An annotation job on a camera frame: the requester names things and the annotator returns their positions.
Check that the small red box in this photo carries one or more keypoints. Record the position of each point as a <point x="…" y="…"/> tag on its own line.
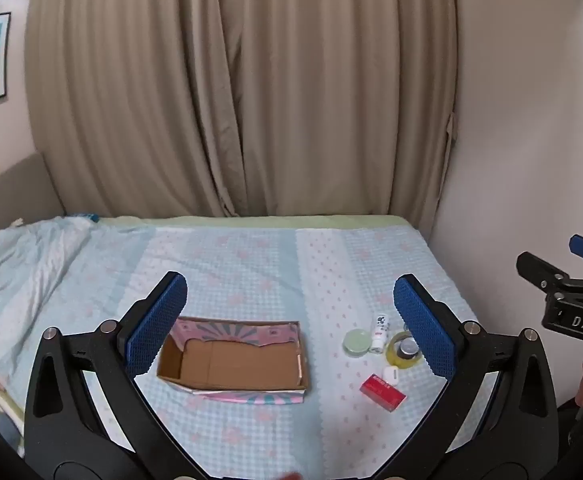
<point x="382" y="391"/>

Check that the green round jar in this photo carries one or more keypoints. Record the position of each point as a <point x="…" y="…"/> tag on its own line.
<point x="357" y="342"/>

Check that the yellow tape roll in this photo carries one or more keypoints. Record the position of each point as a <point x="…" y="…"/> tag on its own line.
<point x="394" y="355"/>

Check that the white earbud case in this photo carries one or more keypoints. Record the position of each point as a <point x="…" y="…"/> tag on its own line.
<point x="390" y="376"/>

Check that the cardboard box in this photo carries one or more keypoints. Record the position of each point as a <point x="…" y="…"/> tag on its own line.
<point x="236" y="365"/>

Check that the small white bottle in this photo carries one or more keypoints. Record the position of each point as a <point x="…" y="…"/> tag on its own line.
<point x="380" y="332"/>

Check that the grey headboard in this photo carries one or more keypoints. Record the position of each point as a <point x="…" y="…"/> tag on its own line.
<point x="16" y="195"/>

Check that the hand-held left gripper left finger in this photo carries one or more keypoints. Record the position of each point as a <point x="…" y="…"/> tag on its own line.
<point x="156" y="325"/>

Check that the beige curtain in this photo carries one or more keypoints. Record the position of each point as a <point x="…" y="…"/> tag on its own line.
<point x="241" y="85"/>

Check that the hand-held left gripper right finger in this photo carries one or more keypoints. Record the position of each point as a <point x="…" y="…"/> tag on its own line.
<point x="424" y="330"/>

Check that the crumpled light blue blanket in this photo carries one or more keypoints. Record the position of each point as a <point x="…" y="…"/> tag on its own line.
<point x="26" y="265"/>

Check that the silver lid jar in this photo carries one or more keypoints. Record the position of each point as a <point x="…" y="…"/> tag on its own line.
<point x="408" y="347"/>

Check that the printed checkered bedsheet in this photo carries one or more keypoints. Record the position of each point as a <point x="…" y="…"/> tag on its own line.
<point x="271" y="270"/>

